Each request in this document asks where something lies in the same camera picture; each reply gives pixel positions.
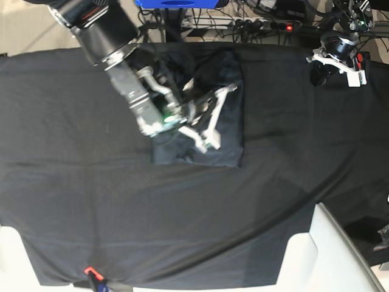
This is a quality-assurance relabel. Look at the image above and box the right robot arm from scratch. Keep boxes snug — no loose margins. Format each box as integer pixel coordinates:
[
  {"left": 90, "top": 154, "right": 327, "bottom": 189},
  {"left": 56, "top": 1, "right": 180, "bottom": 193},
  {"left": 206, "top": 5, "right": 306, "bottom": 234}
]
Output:
[{"left": 44, "top": 1, "right": 236, "bottom": 153}]

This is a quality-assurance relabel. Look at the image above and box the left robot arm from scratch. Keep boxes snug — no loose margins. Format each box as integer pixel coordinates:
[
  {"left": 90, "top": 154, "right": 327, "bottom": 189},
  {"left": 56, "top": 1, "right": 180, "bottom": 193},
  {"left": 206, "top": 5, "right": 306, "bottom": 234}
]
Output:
[{"left": 306, "top": 1, "right": 374, "bottom": 88}]

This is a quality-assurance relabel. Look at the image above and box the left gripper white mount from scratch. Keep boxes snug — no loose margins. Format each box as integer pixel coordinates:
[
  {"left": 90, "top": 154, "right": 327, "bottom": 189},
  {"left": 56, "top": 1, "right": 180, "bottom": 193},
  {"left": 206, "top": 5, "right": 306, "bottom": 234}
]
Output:
[{"left": 306, "top": 32, "right": 363, "bottom": 88}]

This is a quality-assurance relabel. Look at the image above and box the red black clamp right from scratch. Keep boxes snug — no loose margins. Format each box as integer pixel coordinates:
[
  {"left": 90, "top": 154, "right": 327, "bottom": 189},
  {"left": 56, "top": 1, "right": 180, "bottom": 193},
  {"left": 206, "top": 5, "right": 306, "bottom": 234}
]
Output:
[{"left": 356, "top": 52, "right": 371, "bottom": 85}]

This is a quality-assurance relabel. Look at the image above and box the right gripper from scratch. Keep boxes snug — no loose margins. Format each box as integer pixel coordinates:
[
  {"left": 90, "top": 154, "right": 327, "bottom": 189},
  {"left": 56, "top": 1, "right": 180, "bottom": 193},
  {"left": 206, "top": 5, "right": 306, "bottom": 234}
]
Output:
[{"left": 177, "top": 78, "right": 238, "bottom": 154}]

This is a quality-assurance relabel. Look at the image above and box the blue plastic bin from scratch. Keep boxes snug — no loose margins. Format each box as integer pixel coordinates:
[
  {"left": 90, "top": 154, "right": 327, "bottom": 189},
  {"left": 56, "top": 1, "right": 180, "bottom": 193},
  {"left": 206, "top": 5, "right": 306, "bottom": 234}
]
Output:
[{"left": 134, "top": 0, "right": 228, "bottom": 9}]

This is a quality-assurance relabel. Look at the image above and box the black power strip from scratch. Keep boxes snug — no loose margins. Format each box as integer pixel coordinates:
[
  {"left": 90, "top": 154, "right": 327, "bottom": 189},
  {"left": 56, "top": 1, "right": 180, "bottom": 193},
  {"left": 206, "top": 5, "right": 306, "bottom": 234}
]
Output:
[{"left": 232, "top": 18, "right": 307, "bottom": 33}]

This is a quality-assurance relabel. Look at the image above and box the dark grey T-shirt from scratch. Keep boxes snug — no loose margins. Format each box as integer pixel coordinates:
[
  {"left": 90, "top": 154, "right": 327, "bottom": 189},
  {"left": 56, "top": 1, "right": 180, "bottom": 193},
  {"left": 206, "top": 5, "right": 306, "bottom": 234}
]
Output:
[{"left": 151, "top": 49, "right": 244, "bottom": 168}]

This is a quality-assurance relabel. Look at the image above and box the red clamp front edge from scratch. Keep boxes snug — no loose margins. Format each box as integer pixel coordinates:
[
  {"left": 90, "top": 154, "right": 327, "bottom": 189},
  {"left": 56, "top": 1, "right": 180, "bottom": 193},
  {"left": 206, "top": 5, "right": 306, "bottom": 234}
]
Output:
[{"left": 84, "top": 266, "right": 105, "bottom": 282}]

